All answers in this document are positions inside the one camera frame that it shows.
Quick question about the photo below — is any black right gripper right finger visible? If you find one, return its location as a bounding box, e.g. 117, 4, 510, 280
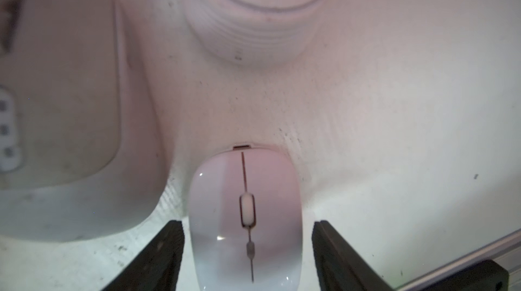
312, 220, 392, 291

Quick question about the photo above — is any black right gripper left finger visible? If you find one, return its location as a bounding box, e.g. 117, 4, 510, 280
103, 220, 185, 291

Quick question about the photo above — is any grey computer mouse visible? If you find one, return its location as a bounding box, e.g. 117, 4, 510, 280
1, 0, 166, 242

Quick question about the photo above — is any white slim mouse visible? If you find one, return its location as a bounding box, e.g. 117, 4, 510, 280
187, 145, 303, 290

